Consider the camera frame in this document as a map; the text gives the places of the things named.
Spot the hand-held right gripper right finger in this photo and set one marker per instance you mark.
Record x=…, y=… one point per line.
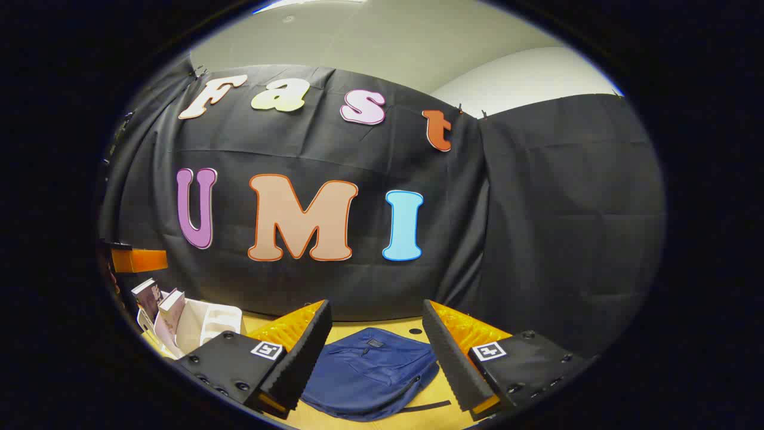
x=453, y=364

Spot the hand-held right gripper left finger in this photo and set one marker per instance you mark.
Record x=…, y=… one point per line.
x=304, y=358

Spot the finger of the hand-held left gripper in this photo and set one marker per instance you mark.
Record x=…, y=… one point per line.
x=143, y=261

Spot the blue schoolbag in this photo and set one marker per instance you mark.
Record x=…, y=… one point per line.
x=370, y=370

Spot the white bookshelf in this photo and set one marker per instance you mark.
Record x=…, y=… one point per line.
x=206, y=325

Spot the black backdrop cloth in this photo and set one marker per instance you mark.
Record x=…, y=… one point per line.
x=477, y=239

